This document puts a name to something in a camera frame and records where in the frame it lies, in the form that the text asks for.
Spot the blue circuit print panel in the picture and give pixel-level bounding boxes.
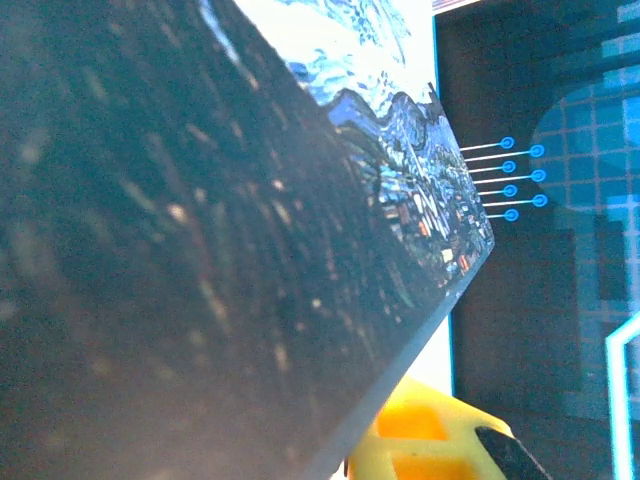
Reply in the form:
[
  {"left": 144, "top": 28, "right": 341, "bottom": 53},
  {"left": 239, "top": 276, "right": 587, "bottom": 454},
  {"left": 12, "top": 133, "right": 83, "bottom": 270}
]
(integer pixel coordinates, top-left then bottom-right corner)
[{"left": 432, "top": 0, "right": 640, "bottom": 480}]

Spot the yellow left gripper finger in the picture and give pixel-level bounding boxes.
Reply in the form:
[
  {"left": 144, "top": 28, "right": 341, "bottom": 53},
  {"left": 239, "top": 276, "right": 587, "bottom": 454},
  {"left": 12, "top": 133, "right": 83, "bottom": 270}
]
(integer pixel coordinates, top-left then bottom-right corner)
[{"left": 344, "top": 377, "right": 551, "bottom": 480}]

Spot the starry night print box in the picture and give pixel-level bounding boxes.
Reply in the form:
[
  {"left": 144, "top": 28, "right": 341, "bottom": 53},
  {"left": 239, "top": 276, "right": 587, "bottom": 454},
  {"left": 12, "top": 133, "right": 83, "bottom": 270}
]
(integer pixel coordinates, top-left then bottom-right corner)
[{"left": 0, "top": 0, "right": 496, "bottom": 480}]

